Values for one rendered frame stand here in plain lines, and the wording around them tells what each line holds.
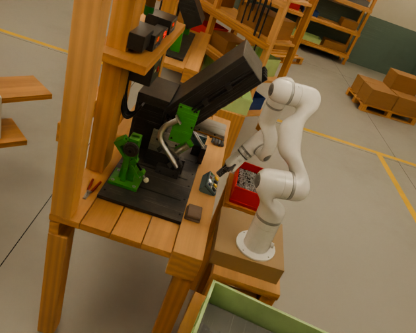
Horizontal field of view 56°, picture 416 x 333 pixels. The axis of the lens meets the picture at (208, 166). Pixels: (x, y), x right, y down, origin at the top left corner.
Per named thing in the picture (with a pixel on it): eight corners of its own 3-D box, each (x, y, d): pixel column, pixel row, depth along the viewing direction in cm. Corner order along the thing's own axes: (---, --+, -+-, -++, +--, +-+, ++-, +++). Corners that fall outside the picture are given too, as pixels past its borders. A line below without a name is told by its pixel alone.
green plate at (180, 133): (189, 143, 219) (200, 108, 213) (188, 146, 211) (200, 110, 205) (170, 136, 219) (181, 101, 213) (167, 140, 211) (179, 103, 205)
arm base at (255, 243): (273, 237, 190) (287, 209, 180) (275, 266, 174) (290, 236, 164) (236, 226, 189) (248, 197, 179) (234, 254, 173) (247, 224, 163)
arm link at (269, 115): (296, 117, 184) (271, 162, 204) (277, 97, 192) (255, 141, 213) (282, 119, 179) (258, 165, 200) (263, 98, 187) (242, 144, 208)
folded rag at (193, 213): (199, 224, 188) (201, 219, 187) (183, 219, 188) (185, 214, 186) (201, 211, 197) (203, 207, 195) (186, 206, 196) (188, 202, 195)
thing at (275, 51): (278, 49, 925) (285, 32, 901) (301, 64, 877) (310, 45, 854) (241, 45, 851) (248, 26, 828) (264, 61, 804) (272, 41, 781)
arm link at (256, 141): (255, 160, 207) (245, 148, 212) (274, 144, 205) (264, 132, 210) (249, 154, 200) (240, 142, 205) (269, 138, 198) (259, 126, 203)
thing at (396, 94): (395, 108, 818) (415, 74, 779) (413, 125, 752) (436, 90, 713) (345, 93, 794) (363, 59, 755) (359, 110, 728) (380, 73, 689)
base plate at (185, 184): (209, 128, 280) (210, 125, 279) (179, 224, 187) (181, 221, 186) (154, 109, 278) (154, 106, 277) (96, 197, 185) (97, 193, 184)
